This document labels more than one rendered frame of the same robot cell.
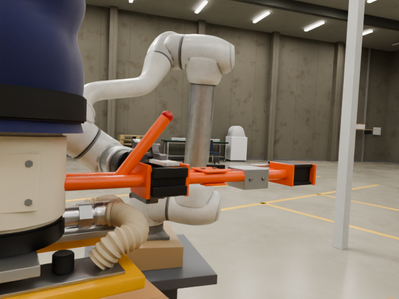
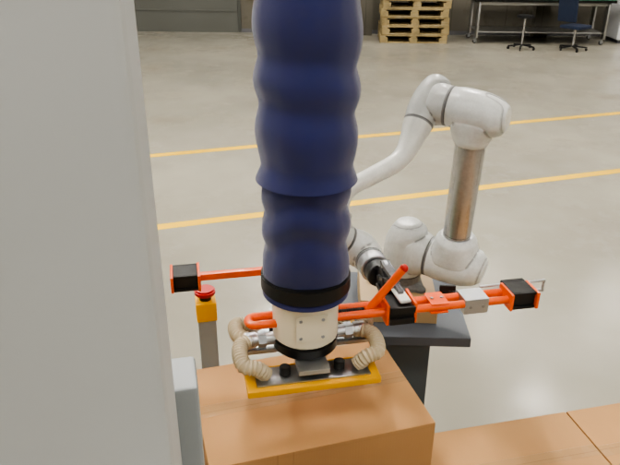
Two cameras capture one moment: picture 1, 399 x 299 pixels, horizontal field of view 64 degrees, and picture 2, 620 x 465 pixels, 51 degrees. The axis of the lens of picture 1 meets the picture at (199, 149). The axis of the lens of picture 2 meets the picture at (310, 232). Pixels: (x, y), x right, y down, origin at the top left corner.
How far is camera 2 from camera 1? 122 cm
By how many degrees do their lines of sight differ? 29
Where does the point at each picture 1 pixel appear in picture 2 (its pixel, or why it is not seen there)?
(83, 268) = (349, 367)
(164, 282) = (413, 339)
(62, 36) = (339, 256)
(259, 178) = (479, 306)
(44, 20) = (330, 255)
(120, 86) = (375, 177)
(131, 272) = (374, 373)
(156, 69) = (413, 140)
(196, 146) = (458, 209)
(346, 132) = not seen: outside the picture
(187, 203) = (445, 265)
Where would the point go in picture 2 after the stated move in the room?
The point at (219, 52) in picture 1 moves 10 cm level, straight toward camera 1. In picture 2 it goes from (488, 121) to (482, 129)
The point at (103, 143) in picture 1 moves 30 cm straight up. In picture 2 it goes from (359, 245) to (363, 149)
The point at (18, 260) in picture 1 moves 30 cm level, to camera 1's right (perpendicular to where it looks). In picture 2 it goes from (319, 363) to (438, 390)
